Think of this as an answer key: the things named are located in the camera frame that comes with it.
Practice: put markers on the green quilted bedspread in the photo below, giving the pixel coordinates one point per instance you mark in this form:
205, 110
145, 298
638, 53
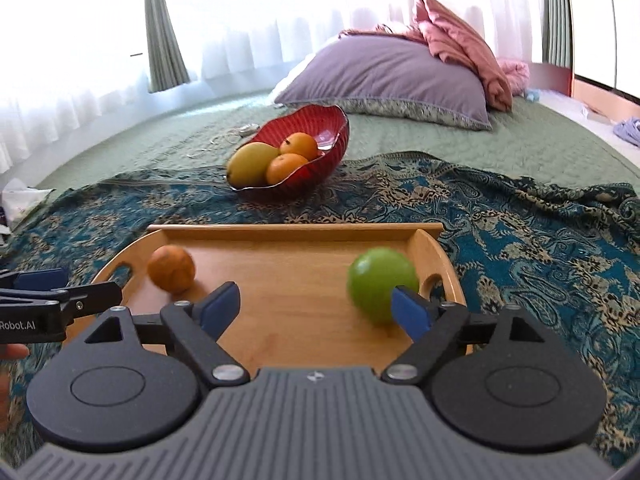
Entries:
165, 135

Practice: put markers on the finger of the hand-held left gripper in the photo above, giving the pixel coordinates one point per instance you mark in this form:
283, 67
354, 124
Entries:
95, 294
45, 279

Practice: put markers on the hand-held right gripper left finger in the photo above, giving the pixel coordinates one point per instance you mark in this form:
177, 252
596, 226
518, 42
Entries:
220, 310

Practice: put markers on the beige flat box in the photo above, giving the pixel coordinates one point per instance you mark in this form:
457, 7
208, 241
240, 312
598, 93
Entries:
597, 116

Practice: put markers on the paisley patterned pillow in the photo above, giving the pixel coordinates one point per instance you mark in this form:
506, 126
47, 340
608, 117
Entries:
400, 109

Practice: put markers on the white bed sheet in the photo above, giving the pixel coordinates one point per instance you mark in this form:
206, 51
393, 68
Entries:
590, 132

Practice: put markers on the yellow green mango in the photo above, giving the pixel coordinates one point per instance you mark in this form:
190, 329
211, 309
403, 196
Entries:
252, 162

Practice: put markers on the person's left hand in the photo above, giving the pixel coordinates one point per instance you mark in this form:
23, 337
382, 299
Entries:
12, 351

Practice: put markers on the white sheer curtain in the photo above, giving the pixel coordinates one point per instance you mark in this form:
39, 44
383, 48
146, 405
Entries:
300, 10

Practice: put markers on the wooden tray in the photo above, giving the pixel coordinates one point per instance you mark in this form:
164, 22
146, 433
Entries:
300, 280

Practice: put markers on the pink quilt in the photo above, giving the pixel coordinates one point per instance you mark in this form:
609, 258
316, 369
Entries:
455, 40

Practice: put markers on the small light blue item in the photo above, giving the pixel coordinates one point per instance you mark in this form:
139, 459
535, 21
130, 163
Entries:
533, 94

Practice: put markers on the wooden bed frame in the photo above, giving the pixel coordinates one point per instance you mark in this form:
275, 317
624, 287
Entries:
595, 92

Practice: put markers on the light pink cloth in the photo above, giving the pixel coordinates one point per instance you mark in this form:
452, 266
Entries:
515, 75

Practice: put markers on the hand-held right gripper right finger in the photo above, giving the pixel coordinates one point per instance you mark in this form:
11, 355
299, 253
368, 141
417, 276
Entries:
407, 312

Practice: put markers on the light blue crumpled cloth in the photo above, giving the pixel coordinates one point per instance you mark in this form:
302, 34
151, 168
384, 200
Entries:
629, 132

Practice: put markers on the red ribbed glass bowl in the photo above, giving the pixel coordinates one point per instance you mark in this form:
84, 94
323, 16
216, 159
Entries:
320, 125

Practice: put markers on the purple pillow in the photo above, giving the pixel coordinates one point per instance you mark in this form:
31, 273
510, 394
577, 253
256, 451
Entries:
380, 75

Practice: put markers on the green apple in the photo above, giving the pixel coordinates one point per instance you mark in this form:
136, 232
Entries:
375, 280

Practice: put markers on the rough dull orange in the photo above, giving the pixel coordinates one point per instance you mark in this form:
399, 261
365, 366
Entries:
171, 269

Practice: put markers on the green curtain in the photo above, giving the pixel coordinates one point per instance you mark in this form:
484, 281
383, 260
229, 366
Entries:
165, 35
557, 15

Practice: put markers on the white crumpled paper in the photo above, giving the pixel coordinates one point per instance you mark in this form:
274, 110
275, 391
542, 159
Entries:
20, 200

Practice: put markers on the white cloth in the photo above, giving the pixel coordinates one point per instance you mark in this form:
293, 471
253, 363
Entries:
292, 77

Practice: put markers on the teal paisley blanket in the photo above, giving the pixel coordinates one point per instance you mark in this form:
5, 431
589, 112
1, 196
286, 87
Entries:
525, 240

